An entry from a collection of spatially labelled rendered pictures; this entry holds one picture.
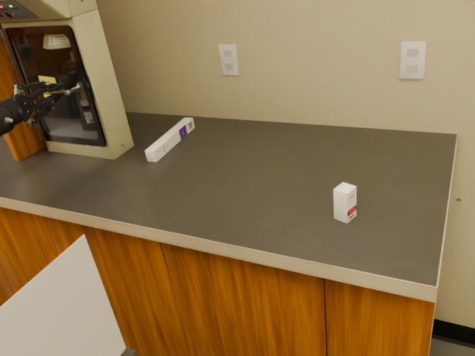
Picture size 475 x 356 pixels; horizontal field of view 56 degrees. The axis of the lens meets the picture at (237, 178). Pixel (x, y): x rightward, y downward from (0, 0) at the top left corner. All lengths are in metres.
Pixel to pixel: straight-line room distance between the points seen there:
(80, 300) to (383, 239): 0.64
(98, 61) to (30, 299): 0.97
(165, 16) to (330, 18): 0.62
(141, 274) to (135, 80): 0.90
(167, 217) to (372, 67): 0.80
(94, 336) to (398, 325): 0.64
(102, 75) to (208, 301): 0.78
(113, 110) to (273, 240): 0.77
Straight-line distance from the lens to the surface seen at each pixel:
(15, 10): 1.51
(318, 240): 1.03
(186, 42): 1.75
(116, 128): 1.57
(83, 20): 1.48
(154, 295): 1.40
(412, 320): 1.06
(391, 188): 1.22
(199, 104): 1.81
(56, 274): 0.70
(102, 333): 0.82
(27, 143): 1.80
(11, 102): 1.40
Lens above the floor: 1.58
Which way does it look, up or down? 29 degrees down
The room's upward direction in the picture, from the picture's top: 8 degrees counter-clockwise
